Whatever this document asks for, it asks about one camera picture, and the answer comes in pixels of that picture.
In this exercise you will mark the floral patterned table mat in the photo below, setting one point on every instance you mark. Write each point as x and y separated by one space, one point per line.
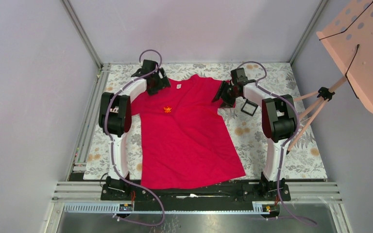
303 162

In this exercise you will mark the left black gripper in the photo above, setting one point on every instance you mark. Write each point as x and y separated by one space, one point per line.
163 82

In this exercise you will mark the silver slotted cable duct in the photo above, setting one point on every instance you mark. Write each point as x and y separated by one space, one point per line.
176 207

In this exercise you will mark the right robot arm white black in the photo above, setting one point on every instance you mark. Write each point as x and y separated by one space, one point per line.
280 124

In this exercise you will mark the red t-shirt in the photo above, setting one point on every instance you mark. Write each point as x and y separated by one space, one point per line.
189 147

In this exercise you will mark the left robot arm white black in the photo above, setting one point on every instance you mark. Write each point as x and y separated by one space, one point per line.
115 119

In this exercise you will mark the black brooch box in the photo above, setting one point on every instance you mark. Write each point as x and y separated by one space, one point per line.
249 108

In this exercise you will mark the pink perforated music stand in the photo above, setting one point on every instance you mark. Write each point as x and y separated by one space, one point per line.
348 39

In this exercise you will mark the orange glitter brooch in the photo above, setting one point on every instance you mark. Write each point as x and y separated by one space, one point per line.
167 109

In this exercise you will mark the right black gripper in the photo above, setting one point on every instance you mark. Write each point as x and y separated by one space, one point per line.
227 102

